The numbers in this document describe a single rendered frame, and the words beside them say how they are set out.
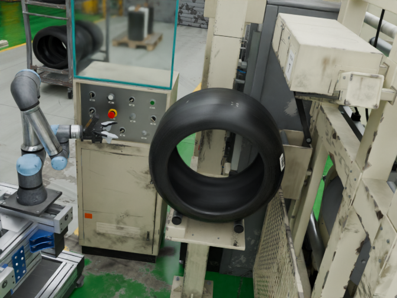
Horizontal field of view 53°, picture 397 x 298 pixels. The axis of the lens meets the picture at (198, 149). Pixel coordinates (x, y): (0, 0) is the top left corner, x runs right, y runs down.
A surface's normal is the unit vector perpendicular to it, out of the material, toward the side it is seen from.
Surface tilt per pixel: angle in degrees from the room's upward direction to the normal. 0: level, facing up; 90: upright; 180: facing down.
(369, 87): 72
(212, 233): 0
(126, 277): 0
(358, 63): 90
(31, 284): 0
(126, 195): 91
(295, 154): 90
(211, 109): 44
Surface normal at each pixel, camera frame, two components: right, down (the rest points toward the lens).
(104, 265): 0.11, -0.89
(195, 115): -0.28, -0.33
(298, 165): -0.07, 0.45
